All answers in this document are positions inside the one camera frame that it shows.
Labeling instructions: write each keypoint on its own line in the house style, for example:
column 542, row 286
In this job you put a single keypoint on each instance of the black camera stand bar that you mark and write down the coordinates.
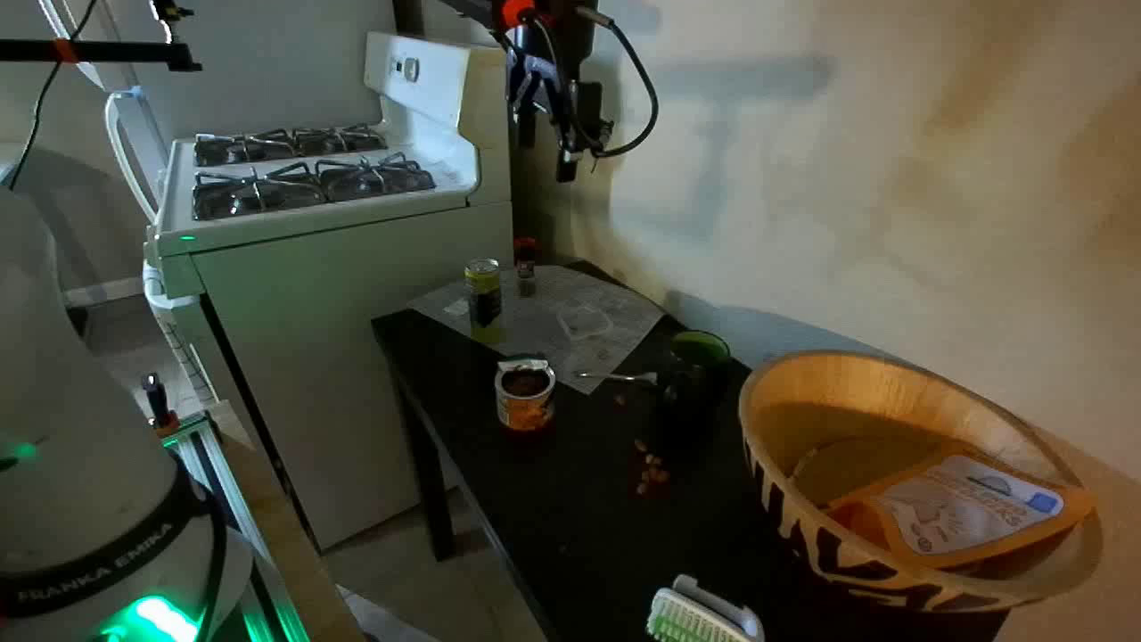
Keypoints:
column 93, row 50

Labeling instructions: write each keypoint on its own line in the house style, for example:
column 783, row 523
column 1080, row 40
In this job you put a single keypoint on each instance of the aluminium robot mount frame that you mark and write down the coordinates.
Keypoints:
column 226, row 501

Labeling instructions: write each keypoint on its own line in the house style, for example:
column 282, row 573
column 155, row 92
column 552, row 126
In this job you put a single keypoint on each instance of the round tub with dark contents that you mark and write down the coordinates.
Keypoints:
column 525, row 398

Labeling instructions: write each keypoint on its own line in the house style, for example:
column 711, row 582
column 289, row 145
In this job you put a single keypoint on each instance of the zebra pattern wooden bowl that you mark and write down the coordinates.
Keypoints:
column 823, row 451

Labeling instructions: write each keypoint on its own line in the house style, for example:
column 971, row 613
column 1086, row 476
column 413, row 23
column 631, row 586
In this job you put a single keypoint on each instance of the metal spoon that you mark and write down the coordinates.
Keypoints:
column 619, row 379

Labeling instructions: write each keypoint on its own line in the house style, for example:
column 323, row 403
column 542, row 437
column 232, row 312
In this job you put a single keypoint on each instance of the red cap spice bottle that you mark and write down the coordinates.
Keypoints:
column 525, row 271

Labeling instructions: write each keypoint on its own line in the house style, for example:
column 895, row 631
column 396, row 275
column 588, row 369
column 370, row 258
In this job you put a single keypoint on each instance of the dark green cup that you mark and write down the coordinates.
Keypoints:
column 698, row 369

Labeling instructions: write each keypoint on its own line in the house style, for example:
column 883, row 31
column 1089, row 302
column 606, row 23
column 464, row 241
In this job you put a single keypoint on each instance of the black side table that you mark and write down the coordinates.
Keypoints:
column 572, row 512

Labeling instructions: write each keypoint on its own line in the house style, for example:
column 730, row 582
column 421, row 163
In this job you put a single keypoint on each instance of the orange food crumbs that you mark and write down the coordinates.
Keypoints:
column 651, row 468

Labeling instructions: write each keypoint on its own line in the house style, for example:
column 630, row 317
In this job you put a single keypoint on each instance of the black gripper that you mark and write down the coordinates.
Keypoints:
column 552, row 59

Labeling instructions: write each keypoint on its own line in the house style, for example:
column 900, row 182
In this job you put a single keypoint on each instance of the grey woven placemat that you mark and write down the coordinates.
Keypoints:
column 558, row 312

